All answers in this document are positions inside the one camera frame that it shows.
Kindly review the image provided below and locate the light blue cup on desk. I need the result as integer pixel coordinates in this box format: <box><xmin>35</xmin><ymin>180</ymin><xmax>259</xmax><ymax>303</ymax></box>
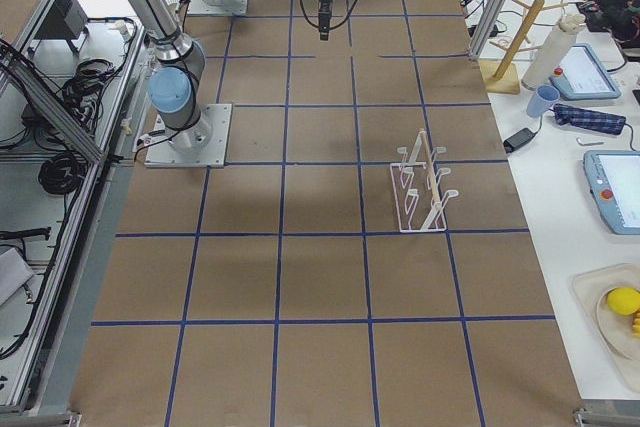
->
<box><xmin>526</xmin><ymin>84</ymin><xmax>560</xmax><ymax>118</ymax></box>

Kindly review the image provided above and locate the wooden mug tree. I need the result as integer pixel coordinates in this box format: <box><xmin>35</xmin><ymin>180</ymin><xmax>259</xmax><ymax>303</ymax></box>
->
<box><xmin>479</xmin><ymin>0</ymin><xmax>565</xmax><ymax>95</ymax></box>

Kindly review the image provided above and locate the black power adapter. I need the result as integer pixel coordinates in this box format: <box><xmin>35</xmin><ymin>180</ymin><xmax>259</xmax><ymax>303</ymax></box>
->
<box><xmin>503</xmin><ymin>128</ymin><xmax>537</xmax><ymax>154</ymax></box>

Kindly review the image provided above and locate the beige water bottle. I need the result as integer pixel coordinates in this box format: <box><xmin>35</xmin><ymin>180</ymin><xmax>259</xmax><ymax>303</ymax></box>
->
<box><xmin>521</xmin><ymin>13</ymin><xmax>586</xmax><ymax>90</ymax></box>

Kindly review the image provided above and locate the blue teach pendant far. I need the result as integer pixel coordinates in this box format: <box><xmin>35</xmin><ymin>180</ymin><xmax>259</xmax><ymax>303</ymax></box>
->
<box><xmin>549</xmin><ymin>43</ymin><xmax>621</xmax><ymax>101</ymax></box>

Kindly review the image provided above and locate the blue teach pendant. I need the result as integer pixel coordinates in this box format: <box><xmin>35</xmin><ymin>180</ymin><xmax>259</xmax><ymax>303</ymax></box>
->
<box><xmin>583</xmin><ymin>150</ymin><xmax>639</xmax><ymax>235</ymax></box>
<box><xmin>549</xmin><ymin>43</ymin><xmax>621</xmax><ymax>101</ymax></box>

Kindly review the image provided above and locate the blue plaid cloth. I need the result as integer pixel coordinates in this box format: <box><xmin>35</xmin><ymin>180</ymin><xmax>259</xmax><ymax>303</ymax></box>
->
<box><xmin>553</xmin><ymin>104</ymin><xmax>626</xmax><ymax>136</ymax></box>

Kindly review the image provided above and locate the blue teach pendant near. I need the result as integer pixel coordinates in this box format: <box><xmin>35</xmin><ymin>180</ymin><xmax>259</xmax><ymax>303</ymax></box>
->
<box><xmin>583</xmin><ymin>150</ymin><xmax>639</xmax><ymax>235</ymax></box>

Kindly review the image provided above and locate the yellow lemon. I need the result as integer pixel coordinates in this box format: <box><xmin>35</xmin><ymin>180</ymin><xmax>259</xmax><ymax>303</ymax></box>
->
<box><xmin>606</xmin><ymin>286</ymin><xmax>640</xmax><ymax>315</ymax></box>

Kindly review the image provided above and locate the beige tray with plate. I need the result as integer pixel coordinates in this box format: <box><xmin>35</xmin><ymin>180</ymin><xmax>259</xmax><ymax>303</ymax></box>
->
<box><xmin>572</xmin><ymin>264</ymin><xmax>639</xmax><ymax>393</ymax></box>

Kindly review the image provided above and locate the aluminium frame post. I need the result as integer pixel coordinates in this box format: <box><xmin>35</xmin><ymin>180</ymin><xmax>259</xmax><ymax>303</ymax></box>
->
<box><xmin>467</xmin><ymin>0</ymin><xmax>531</xmax><ymax>62</ymax></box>

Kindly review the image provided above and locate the white wire cup rack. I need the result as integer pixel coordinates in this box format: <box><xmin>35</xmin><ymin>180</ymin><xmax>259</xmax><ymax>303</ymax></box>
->
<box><xmin>389</xmin><ymin>129</ymin><xmax>459</xmax><ymax>234</ymax></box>

